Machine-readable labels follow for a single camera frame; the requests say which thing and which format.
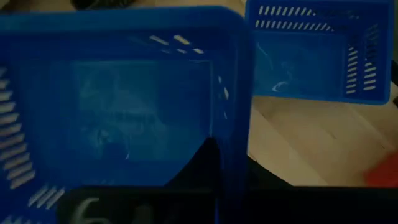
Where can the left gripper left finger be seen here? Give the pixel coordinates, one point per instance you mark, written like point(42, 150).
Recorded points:
point(205, 168)

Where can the blue plastic basket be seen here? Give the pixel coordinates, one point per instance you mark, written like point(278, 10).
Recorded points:
point(124, 31)
point(295, 68)

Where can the red plastic basket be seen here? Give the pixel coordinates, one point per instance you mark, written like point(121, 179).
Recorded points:
point(384, 174)

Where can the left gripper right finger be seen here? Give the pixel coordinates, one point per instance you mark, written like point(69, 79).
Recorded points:
point(259, 177)

